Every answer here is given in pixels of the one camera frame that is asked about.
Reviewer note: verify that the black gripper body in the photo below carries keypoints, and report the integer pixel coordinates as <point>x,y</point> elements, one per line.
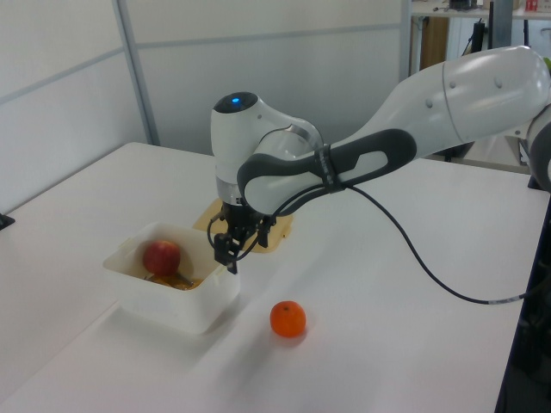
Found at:
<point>241,221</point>

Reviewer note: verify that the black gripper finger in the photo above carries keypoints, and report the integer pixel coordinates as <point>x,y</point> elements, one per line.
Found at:
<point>224,249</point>
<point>264,228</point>

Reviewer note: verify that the red apple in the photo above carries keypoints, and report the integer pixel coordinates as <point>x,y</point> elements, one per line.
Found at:
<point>161,257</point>

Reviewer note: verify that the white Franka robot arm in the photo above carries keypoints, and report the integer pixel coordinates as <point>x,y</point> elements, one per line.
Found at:
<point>473,94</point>

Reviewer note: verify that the beige container lid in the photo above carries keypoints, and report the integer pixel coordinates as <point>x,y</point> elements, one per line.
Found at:
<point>282,228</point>

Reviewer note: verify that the white plastic container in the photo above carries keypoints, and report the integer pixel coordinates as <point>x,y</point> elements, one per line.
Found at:
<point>172,307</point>

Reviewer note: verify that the orange mandarin fruit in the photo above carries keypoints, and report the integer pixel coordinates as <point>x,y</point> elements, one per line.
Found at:
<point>288,319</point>

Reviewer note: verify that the large orange C-clamp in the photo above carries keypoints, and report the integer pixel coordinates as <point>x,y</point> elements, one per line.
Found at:
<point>172,282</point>

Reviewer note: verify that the background desk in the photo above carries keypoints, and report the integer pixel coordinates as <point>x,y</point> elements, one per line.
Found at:
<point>435,38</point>

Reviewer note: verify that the white partition with grey frame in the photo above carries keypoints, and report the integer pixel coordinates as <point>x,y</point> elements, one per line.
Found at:
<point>258,64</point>

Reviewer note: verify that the black table bracket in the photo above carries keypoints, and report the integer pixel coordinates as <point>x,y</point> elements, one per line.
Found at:
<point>5,220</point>

